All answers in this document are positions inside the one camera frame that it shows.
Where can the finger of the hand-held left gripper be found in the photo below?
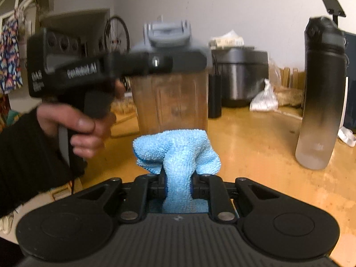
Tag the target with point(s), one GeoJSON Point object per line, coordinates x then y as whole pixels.
{"type": "Point", "coordinates": [144, 62]}

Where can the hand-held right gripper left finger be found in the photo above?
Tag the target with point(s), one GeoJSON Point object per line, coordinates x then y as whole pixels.
{"type": "Point", "coordinates": [155, 190]}

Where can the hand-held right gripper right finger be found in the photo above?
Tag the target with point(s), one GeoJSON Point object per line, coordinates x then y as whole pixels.
{"type": "Point", "coordinates": [200, 190]}

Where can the blue microfiber cloth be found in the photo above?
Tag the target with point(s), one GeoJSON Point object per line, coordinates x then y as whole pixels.
{"type": "Point", "coordinates": [178, 155]}

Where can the clear shaker bottle grey lid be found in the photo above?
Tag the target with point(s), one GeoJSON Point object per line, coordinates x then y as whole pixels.
{"type": "Point", "coordinates": [172, 103]}

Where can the person's left hand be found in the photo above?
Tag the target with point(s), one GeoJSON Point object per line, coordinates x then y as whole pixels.
{"type": "Point", "coordinates": [83, 133]}

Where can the colourful hanging cloth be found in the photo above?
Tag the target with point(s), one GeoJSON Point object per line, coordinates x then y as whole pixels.
{"type": "Point", "coordinates": [11, 61]}

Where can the bicycle wheel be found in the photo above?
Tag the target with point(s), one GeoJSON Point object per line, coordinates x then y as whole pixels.
{"type": "Point", "coordinates": [106, 33]}

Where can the white tissue pack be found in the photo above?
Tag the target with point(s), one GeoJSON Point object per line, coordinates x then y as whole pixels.
{"type": "Point", "coordinates": [226, 40]}

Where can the grey rice cooker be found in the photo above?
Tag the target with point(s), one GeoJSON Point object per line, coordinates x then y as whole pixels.
{"type": "Point", "coordinates": [242, 78]}

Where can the white plastic bag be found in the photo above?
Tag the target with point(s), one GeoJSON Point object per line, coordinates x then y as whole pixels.
{"type": "Point", "coordinates": [264, 100]}

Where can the patterned brown cushion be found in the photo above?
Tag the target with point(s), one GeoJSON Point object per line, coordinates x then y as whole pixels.
{"type": "Point", "coordinates": [289, 97]}

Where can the wooden chair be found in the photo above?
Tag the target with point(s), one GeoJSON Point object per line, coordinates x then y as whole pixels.
{"type": "Point", "coordinates": [289, 78]}

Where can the black gradient water bottle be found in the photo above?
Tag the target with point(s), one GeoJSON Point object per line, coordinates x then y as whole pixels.
{"type": "Point", "coordinates": [319, 103]}

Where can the dark blue air fryer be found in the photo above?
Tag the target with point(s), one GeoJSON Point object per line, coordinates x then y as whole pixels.
{"type": "Point", "coordinates": [351, 94]}

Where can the black phone stand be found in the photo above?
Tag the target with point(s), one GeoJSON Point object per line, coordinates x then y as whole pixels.
{"type": "Point", "coordinates": [333, 7]}

